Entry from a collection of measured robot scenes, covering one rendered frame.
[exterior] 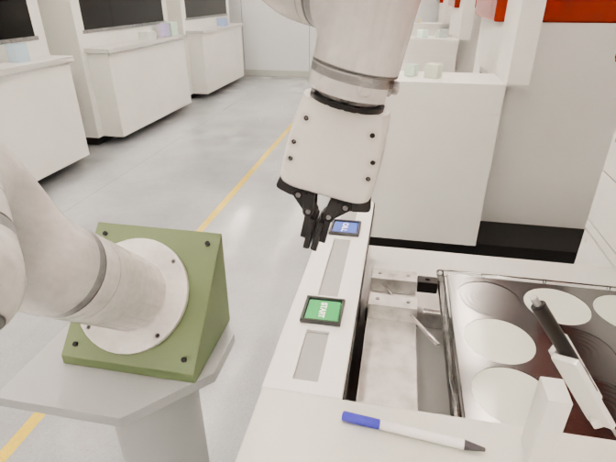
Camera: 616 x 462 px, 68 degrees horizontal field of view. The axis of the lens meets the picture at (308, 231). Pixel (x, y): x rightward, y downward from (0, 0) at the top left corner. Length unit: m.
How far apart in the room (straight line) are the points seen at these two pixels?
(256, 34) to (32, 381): 8.30
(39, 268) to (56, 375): 0.31
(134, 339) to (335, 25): 0.56
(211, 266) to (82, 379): 0.26
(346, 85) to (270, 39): 8.39
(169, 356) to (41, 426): 1.26
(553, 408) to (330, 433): 0.21
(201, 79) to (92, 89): 2.25
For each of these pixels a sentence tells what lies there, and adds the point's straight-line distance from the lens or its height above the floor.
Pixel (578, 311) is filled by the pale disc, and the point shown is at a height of 0.90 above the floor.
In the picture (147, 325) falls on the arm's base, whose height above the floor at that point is 0.89.
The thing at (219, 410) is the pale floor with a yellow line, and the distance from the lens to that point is 1.84.
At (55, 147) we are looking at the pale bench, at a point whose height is 0.26.
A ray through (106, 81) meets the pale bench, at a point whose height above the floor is 0.61.
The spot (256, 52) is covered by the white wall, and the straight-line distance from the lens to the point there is 8.92.
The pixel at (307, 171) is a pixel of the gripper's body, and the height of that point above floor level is 1.19.
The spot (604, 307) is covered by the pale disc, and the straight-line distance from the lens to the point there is 0.91.
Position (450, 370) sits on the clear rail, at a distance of 0.68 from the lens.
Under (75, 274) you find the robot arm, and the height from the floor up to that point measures 1.07.
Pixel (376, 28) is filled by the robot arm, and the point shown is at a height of 1.33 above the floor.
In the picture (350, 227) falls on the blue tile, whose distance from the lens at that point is 0.87.
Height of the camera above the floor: 1.36
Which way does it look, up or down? 27 degrees down
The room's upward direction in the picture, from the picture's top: straight up
